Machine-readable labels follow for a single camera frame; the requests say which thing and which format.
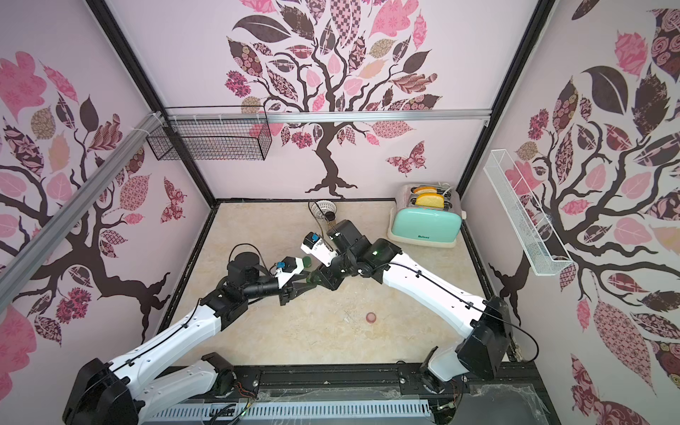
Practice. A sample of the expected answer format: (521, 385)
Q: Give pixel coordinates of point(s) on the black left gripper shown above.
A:
(290, 291)

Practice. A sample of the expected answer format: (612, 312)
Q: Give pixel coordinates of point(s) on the mint green Belinee toaster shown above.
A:
(432, 227)

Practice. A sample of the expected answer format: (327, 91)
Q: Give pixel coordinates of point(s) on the aluminium rail wall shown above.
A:
(375, 116)
(28, 260)

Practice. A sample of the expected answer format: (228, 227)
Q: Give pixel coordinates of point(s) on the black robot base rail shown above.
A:
(404, 378)

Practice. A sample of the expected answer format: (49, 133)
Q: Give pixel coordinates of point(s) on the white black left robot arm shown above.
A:
(133, 387)

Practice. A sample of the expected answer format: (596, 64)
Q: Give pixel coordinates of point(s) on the yellow toast slice front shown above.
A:
(430, 200)

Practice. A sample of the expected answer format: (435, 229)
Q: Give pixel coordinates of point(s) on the black wire wall basket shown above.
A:
(241, 133)

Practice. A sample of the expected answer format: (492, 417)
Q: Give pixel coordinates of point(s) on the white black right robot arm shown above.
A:
(483, 324)

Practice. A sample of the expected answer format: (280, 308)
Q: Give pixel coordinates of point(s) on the white slotted cable duct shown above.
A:
(295, 412)

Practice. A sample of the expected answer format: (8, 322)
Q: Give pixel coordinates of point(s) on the orange toast slice back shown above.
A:
(424, 190)

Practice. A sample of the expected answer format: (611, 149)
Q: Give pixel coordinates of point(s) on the aluminium rail back wall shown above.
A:
(375, 116)

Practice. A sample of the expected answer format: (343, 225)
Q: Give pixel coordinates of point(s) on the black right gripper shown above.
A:
(332, 273)

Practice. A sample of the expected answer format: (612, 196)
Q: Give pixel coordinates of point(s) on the aluminium rail left wall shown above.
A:
(28, 260)

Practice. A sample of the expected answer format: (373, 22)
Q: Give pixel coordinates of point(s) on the white wire wall shelf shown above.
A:
(514, 182)

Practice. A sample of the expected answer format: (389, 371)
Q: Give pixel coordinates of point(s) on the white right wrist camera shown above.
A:
(314, 245)

